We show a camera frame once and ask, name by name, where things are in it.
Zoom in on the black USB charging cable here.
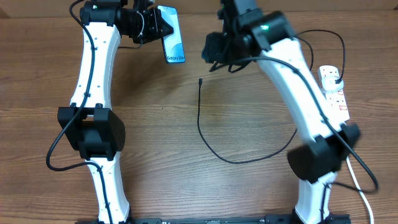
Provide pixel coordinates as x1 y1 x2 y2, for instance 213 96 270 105
197 29 346 165

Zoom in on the Samsung Galaxy smartphone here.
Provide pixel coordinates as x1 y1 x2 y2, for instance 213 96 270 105
157 6 185 63

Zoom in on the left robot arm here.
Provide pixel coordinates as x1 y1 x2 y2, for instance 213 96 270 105
46 1 180 223

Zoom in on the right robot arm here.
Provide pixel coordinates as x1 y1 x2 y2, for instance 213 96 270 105
202 0 360 223

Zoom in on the white charger plug adapter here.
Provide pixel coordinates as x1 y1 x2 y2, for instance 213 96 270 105
321 77 344 93

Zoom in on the white power strip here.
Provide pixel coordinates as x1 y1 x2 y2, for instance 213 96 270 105
318 65 349 121

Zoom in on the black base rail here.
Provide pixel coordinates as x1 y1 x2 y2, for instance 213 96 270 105
75 214 351 224

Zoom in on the white power strip cord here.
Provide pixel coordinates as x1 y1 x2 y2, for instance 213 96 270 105
345 157 375 224

